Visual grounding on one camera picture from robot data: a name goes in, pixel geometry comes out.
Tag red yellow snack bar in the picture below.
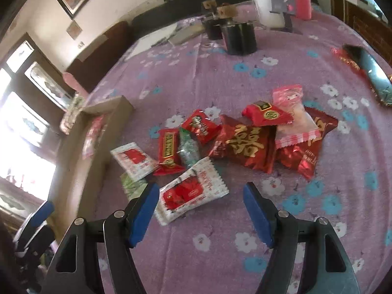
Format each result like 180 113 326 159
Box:
153 128 186 176

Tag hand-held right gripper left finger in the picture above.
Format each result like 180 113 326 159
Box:
40 183 160 294

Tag wooden framed glass door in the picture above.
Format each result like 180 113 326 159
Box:
0 32 77 190

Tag shiny red snack packet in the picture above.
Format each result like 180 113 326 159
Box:
276 138 323 182

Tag shallow cardboard box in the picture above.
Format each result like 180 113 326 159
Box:
49 96 135 236

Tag wooden cabinet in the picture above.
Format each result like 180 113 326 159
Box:
328 0 392 56

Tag large white red snack packet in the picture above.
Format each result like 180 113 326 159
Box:
154 157 230 225

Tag green candy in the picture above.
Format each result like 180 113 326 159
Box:
178 128 201 170

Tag small white red snack packet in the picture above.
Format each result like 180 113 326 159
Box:
110 142 158 182

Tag small wall picture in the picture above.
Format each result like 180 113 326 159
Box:
66 20 83 40

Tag green white snack packet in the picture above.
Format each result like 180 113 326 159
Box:
119 173 150 203

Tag grey flat pad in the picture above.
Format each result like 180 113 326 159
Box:
168 23 206 45

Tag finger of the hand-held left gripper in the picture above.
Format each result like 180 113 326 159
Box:
14 201 56 246

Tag dark red gold-character snack packet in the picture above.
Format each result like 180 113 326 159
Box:
208 115 278 174

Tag white paper sheet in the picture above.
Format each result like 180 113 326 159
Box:
124 24 184 60

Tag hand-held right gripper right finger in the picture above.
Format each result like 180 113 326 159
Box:
243 182 362 294

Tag large black cylindrical holder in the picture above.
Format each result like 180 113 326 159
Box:
220 21 257 56

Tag red dark-label snack packet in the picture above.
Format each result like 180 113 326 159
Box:
241 100 294 127

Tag black sofa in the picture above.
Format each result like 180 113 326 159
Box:
132 0 285 37

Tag pink white snack packet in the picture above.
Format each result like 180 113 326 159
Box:
272 84 320 150

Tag small black cylindrical holder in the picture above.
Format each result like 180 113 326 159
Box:
204 15 224 40

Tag brown sofa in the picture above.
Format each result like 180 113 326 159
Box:
66 21 134 94

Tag white plastic cup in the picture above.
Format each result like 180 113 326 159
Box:
253 0 287 29

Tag purple floral tablecloth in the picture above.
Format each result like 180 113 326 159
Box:
58 6 392 294

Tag red gold snack packet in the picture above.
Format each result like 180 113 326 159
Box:
331 47 368 75

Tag small red printed snack packet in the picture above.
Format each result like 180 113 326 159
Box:
181 109 222 145

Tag teal snack packet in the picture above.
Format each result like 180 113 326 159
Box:
341 43 392 106

